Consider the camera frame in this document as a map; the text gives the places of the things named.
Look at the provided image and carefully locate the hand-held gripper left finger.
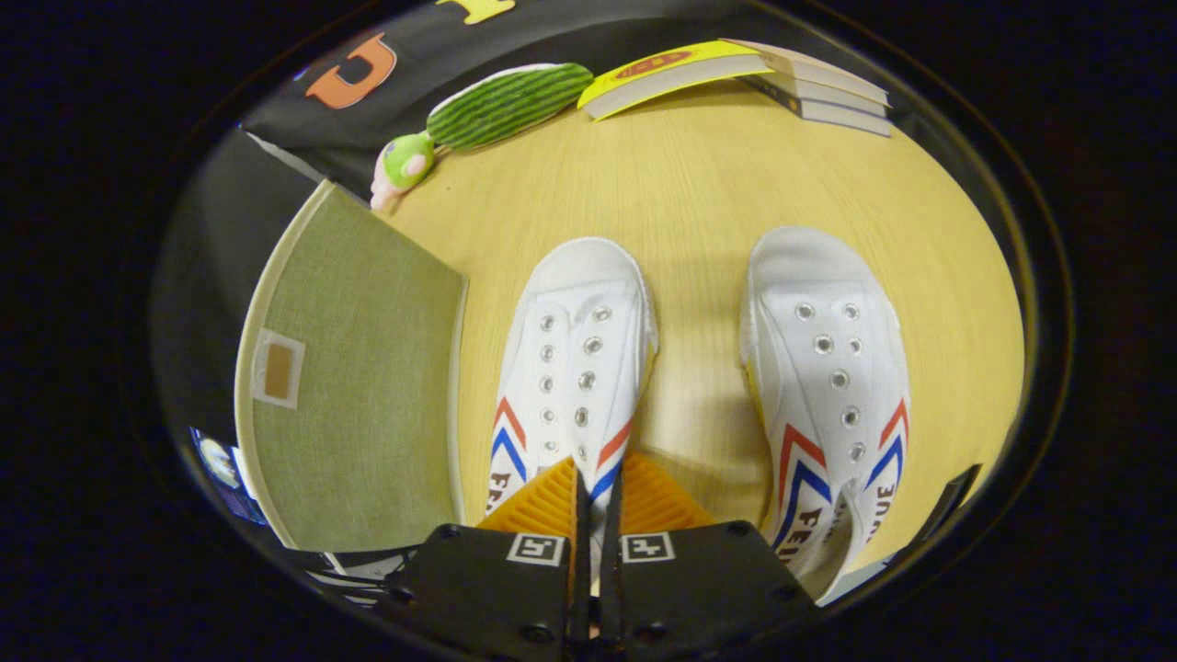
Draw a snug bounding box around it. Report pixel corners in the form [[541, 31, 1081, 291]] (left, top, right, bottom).
[[384, 457, 591, 656]]

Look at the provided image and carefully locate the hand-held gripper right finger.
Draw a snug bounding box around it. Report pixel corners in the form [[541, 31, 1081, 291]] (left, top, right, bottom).
[[600, 451, 817, 656]]

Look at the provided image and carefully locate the white canvas shoe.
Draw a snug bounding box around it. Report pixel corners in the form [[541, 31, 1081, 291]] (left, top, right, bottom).
[[484, 236, 659, 576], [738, 226, 912, 600]]

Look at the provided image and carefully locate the green fabric storage box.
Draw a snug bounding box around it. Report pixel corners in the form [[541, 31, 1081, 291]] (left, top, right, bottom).
[[234, 179, 470, 554]]

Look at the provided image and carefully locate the blue printed package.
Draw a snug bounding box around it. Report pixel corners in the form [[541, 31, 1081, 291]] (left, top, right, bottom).
[[189, 426, 269, 527]]

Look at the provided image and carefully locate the pink and green plush toy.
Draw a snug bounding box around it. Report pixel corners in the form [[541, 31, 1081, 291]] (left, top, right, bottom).
[[370, 131, 437, 212]]

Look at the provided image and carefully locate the watermelon slice plush toy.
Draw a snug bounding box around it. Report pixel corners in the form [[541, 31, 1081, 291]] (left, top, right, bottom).
[[426, 62, 596, 153]]

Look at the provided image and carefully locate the yellow book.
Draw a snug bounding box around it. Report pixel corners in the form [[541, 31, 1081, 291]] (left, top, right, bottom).
[[577, 39, 773, 122]]

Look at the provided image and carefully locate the grey book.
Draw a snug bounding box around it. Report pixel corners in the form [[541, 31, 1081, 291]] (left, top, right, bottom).
[[740, 75, 894, 139], [768, 72, 891, 119]]

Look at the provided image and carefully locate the beige cover book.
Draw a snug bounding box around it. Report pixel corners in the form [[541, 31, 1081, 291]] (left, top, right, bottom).
[[720, 38, 891, 105]]

